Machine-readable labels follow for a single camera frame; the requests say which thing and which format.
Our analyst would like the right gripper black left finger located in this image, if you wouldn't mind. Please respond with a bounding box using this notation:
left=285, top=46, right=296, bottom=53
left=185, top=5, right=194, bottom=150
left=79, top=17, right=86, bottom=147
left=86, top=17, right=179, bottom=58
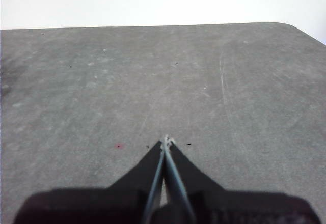
left=14, top=139, right=166, bottom=224

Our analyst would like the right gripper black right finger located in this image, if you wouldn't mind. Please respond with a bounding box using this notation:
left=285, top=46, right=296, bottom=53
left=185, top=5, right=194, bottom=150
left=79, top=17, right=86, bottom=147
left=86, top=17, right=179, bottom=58
left=152, top=139, right=320, bottom=224

